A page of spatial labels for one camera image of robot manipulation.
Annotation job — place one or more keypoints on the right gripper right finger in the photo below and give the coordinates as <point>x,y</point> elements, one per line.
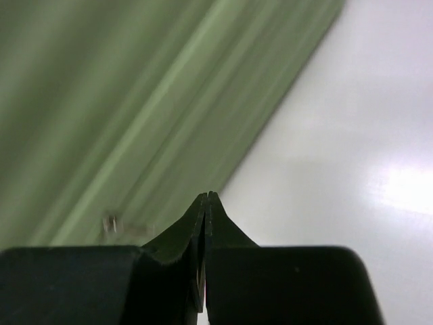
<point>219,232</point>

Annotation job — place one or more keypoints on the green hard-shell suitcase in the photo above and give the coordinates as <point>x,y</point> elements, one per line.
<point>115,114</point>

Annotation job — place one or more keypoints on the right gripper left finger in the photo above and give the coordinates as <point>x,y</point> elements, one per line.
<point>175,272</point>

